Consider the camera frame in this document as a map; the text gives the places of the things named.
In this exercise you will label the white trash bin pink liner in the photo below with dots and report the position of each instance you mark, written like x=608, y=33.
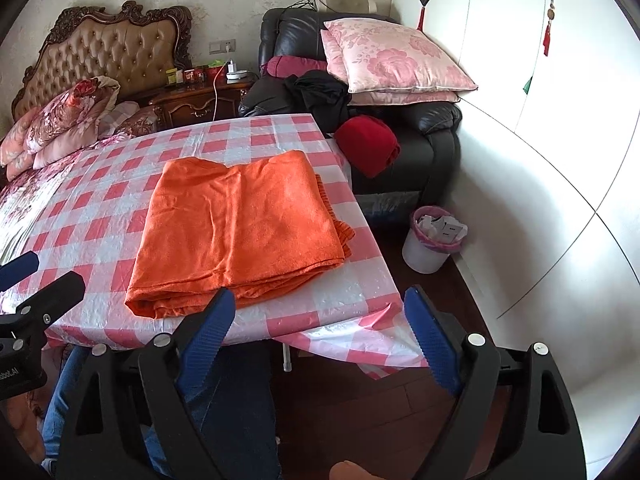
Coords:
x=434, y=235

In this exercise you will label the beige device on armchair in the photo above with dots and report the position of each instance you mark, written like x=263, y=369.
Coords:
x=347, y=6

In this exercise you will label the maroon cushion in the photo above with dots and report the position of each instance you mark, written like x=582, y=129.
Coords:
x=284, y=66

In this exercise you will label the red hanging tassel ornament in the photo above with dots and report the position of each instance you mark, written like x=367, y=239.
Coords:
x=547, y=32

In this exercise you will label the lower pink pillow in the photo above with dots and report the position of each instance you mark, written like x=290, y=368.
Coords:
x=336, y=67

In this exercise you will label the orange pants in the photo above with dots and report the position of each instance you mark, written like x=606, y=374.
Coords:
x=261, y=230

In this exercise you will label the pink floral top pillow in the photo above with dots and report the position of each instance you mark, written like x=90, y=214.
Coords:
x=384, y=56

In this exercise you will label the pink white checkered tablecloth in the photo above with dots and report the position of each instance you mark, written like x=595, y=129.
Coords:
x=94, y=221

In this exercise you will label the tufted brown headboard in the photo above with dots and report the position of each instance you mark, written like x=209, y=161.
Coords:
x=134, y=47

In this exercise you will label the wooden nightstand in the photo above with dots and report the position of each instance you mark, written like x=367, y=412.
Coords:
x=190, y=105

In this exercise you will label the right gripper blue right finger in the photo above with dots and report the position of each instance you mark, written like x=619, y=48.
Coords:
x=437, y=334

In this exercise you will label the black leather armchair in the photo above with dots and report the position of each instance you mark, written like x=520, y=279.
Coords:
x=427, y=132

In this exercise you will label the white wardrobe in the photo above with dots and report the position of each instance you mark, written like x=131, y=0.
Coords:
x=549, y=188

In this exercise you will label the red cushion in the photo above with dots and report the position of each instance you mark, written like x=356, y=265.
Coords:
x=368, y=144

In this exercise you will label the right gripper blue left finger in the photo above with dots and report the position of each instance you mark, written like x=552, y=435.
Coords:
x=207, y=331

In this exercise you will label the black clothing pile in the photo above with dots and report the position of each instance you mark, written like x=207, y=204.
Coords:
x=322, y=95

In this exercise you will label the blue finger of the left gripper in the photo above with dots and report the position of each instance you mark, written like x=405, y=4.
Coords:
x=41, y=310
x=17, y=270

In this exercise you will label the pink floral folded quilt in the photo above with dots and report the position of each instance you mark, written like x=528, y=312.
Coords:
x=75, y=119

